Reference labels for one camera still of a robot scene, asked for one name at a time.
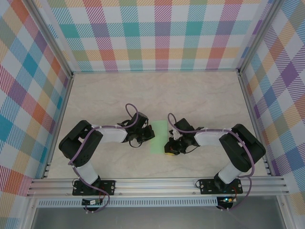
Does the grey metal sheet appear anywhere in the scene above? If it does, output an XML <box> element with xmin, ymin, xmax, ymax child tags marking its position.
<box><xmin>30</xmin><ymin>206</ymin><xmax>286</xmax><ymax>229</ymax></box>

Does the wide aluminium mounting rail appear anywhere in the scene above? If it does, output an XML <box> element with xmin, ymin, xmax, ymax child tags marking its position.
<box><xmin>26</xmin><ymin>176</ymin><xmax>290</xmax><ymax>198</ymax></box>

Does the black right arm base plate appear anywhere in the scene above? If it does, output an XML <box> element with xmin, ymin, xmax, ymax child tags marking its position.
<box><xmin>199</xmin><ymin>178</ymin><xmax>243</xmax><ymax>195</ymax></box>

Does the slotted grey cable duct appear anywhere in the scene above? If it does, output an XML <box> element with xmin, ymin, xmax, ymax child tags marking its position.
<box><xmin>37</xmin><ymin>197</ymin><xmax>219</xmax><ymax>208</ymax></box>

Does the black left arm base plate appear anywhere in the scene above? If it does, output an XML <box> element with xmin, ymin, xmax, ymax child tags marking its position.
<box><xmin>72</xmin><ymin>180</ymin><xmax>117</xmax><ymax>197</ymax></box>

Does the aluminium table edge rail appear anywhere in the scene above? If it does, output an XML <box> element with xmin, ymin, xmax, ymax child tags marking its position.
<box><xmin>237</xmin><ymin>73</ymin><xmax>274</xmax><ymax>177</ymax></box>
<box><xmin>41</xmin><ymin>73</ymin><xmax>75</xmax><ymax>179</ymax></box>

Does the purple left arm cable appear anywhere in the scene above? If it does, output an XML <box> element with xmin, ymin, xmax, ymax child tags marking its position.
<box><xmin>68</xmin><ymin>103</ymin><xmax>141</xmax><ymax>214</ymax></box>

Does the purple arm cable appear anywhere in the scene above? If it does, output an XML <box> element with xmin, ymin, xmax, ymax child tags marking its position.
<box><xmin>167</xmin><ymin>112</ymin><xmax>254</xmax><ymax>213</ymax></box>
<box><xmin>68</xmin><ymin>103</ymin><xmax>141</xmax><ymax>214</ymax></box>

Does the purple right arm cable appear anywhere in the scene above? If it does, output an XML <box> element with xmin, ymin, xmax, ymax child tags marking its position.
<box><xmin>167</xmin><ymin>112</ymin><xmax>254</xmax><ymax>213</ymax></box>

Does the aluminium frame post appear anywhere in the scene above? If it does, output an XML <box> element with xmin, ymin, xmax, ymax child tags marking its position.
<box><xmin>28</xmin><ymin>0</ymin><xmax>74</xmax><ymax>78</ymax></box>
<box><xmin>237</xmin><ymin>0</ymin><xmax>285</xmax><ymax>76</ymax></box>

